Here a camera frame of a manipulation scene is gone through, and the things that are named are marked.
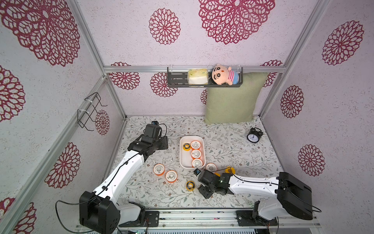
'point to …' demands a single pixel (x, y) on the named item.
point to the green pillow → (234, 105)
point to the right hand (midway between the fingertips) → (201, 187)
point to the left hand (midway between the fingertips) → (162, 141)
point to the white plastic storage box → (185, 161)
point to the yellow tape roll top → (230, 169)
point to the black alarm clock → (254, 135)
